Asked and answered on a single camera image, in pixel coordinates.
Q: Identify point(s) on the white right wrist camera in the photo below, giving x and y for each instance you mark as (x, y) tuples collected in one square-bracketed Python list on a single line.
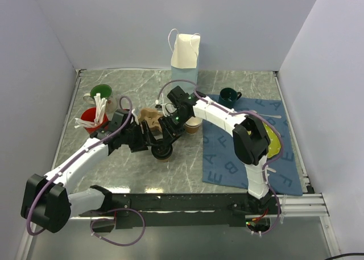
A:
[(163, 107)]

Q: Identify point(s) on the white mug green inside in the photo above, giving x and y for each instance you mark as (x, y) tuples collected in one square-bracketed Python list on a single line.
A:
[(106, 92)]

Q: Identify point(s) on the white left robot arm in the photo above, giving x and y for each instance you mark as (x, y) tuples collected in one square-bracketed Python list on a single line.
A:
[(74, 169)]

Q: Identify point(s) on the silver spoon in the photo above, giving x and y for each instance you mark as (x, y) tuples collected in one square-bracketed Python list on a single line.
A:
[(266, 115)]

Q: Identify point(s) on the light blue paper bag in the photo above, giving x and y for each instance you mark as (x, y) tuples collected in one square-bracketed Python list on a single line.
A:
[(185, 57)]

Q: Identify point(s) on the stacked brown paper cups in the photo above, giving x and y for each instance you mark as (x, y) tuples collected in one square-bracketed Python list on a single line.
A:
[(192, 125)]

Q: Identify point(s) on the green polka dot plate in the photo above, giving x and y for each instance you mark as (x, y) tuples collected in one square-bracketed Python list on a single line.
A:
[(274, 146)]

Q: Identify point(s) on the brown pulp cup carrier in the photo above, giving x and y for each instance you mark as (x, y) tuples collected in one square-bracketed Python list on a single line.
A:
[(151, 116)]

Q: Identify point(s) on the black coffee cup lid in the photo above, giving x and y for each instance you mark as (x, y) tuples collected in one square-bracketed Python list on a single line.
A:
[(161, 150)]

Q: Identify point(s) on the red cup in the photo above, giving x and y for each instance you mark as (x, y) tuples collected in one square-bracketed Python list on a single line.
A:
[(89, 121)]

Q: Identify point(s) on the dark green mug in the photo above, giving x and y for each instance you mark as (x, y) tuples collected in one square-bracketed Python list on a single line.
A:
[(228, 97)]

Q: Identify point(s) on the white wrapped straws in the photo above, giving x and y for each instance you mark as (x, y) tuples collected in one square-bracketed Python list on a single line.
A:
[(100, 110)]

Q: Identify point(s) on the blue letter print cloth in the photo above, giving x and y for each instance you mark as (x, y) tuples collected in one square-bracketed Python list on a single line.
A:
[(221, 166)]

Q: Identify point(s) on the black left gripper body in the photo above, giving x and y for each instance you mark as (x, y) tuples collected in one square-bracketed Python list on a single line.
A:
[(134, 137)]

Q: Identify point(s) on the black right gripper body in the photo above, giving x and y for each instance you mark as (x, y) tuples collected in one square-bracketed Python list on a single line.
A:
[(175, 122)]

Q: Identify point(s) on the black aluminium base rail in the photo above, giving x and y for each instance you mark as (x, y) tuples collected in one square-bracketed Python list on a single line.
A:
[(205, 208)]

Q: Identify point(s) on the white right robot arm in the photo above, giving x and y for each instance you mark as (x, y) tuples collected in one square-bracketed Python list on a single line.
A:
[(250, 138)]

